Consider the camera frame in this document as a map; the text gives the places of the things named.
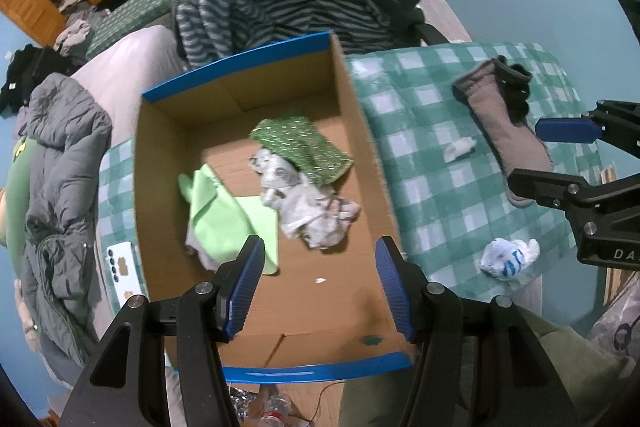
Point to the dark green checked table cover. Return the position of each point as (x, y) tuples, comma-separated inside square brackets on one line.
[(130, 12)]

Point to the person's olive pants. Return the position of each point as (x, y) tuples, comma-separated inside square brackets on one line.
[(585, 357)]

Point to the black clothes pile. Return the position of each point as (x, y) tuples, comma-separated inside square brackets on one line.
[(30, 74)]

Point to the green pillow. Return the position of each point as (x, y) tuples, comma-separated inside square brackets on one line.
[(20, 187)]

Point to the green checked tablecloth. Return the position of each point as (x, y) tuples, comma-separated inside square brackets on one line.
[(425, 187)]

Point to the grey striped sweater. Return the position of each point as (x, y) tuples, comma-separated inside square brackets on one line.
[(225, 7)]

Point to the cardboard box blue rim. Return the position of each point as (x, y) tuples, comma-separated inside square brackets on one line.
[(310, 307)]

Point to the white smartphone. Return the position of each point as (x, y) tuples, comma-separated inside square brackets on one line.
[(122, 272)]

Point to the white plastic bag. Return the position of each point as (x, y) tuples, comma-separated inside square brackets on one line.
[(620, 327)]

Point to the clear plastic bottle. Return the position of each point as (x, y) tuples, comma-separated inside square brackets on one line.
[(270, 409)]

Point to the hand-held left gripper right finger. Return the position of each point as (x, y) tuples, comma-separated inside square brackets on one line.
[(395, 292)]

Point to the grey mattress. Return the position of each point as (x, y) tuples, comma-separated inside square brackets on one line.
[(135, 57)]

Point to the grey puffer jacket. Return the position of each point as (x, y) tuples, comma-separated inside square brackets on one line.
[(65, 157)]

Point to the brown sock black cuff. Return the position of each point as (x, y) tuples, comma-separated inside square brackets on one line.
[(505, 132)]

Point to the white blue patterned sock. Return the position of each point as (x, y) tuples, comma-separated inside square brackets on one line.
[(507, 257)]

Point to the bright green cloth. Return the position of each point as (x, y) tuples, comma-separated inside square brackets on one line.
[(220, 217)]

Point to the grey clothes pile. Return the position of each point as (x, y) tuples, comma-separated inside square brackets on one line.
[(74, 34)]

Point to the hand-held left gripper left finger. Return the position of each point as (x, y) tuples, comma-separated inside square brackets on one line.
[(245, 287)]

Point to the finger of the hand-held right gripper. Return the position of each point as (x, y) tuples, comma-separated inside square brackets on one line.
[(545, 187), (565, 129)]

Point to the green glitter sock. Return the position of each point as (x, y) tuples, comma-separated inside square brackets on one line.
[(300, 142)]

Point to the small white crumpled sock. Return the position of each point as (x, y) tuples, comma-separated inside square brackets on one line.
[(459, 149)]

